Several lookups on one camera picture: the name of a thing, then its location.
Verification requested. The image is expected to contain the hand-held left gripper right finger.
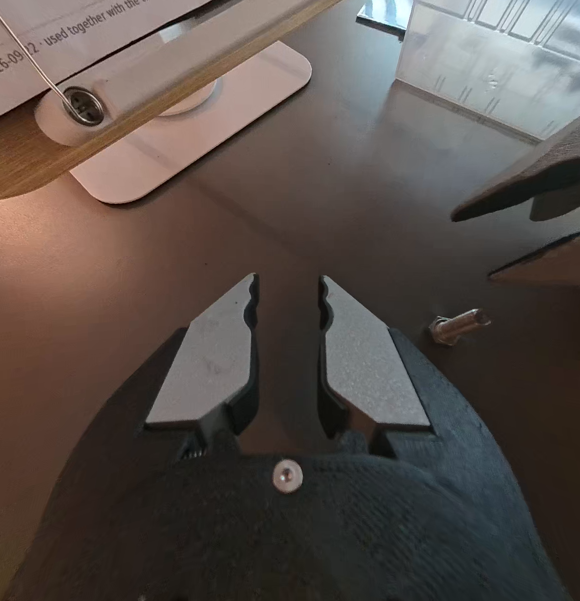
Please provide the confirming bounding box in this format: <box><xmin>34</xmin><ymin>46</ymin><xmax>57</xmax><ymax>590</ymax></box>
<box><xmin>317</xmin><ymin>275</ymin><xmax>437</xmax><ymax>440</ymax></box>

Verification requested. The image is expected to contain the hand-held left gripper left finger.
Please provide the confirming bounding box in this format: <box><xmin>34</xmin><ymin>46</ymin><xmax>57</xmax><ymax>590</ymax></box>
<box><xmin>144</xmin><ymin>273</ymin><xmax>262</xmax><ymax>435</ymax></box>

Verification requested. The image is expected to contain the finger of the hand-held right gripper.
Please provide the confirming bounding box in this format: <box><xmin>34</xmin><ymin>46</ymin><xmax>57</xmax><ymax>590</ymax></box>
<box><xmin>451</xmin><ymin>113</ymin><xmax>580</xmax><ymax>222</ymax></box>
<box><xmin>488</xmin><ymin>231</ymin><xmax>580</xmax><ymax>290</ymax></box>

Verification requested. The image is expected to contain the silver bolt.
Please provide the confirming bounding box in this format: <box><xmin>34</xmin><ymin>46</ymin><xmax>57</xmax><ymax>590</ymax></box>
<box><xmin>428</xmin><ymin>308</ymin><xmax>492</xmax><ymax>347</ymax></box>

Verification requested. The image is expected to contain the metal standoff screw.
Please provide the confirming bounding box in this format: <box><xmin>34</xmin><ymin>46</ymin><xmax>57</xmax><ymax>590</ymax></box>
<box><xmin>62</xmin><ymin>86</ymin><xmax>105</xmax><ymax>126</ymax></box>

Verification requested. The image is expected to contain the clear plastic bin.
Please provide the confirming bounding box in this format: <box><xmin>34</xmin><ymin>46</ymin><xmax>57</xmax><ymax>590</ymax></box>
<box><xmin>394</xmin><ymin>0</ymin><xmax>580</xmax><ymax>141</ymax></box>

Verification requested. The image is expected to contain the white sign stand base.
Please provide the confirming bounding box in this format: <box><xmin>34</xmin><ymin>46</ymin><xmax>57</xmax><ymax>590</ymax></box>
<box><xmin>35</xmin><ymin>41</ymin><xmax>313</xmax><ymax>204</ymax></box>

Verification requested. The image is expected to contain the black glossy sheet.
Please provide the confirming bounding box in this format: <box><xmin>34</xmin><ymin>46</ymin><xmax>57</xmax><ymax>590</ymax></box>
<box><xmin>356</xmin><ymin>0</ymin><xmax>415</xmax><ymax>33</ymax></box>

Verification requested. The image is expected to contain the white stand with instruction sheet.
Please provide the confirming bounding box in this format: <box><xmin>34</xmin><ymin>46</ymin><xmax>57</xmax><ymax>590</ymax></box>
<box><xmin>0</xmin><ymin>0</ymin><xmax>342</xmax><ymax>202</ymax></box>

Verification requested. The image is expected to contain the printed paper sheet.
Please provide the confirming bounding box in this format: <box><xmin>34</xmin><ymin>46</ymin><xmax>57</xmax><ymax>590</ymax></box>
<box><xmin>0</xmin><ymin>0</ymin><xmax>211</xmax><ymax>120</ymax></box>

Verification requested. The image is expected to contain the thin metal wire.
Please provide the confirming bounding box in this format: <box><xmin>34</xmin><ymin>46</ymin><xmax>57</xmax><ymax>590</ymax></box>
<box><xmin>0</xmin><ymin>0</ymin><xmax>100</xmax><ymax>124</ymax></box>

